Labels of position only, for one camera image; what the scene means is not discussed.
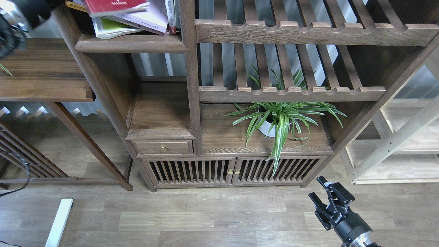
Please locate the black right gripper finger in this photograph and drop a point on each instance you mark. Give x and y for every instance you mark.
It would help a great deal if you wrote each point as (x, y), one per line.
(317, 202)
(337, 193)

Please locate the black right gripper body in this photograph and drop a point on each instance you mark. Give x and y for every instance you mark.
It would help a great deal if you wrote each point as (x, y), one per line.
(348, 225)

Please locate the white purple paperback book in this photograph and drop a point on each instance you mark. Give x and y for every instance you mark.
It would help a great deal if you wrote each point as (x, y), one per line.
(153, 19)

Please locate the yellow green paperback book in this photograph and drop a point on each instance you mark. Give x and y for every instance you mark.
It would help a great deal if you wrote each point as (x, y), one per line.
(106, 28)

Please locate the maroon book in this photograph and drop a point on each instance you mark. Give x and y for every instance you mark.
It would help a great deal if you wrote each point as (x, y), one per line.
(154, 19)

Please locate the red paperback book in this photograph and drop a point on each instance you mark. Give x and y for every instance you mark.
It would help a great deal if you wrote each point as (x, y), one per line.
(97, 8)

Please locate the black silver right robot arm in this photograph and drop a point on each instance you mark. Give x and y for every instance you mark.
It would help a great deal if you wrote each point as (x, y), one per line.
(349, 226)

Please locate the light wooden shelf rack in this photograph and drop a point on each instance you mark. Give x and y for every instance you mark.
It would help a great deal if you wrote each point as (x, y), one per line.
(400, 144)

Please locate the green spider plant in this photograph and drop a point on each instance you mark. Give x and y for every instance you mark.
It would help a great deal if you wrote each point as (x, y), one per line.
(297, 112)

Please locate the white plant pot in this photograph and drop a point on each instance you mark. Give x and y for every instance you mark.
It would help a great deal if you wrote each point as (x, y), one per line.
(276, 124)

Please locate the dark wooden bookshelf cabinet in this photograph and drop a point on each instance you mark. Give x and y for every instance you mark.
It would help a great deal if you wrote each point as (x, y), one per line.
(175, 90)

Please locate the brass drawer knob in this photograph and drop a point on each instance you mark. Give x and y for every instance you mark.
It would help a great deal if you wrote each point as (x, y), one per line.
(163, 149)

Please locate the dark green upright book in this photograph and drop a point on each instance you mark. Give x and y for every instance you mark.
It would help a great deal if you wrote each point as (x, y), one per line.
(177, 16)

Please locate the white red upright book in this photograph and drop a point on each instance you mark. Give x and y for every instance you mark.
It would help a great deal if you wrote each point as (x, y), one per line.
(170, 8)

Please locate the white metal stand leg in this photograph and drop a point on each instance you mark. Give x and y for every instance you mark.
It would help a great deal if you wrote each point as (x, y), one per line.
(59, 223)

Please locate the dark wooden side table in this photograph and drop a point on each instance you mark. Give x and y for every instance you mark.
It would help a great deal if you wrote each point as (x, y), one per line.
(46, 72)

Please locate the green leaves at left edge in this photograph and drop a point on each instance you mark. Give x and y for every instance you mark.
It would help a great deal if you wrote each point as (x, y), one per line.
(6, 70)

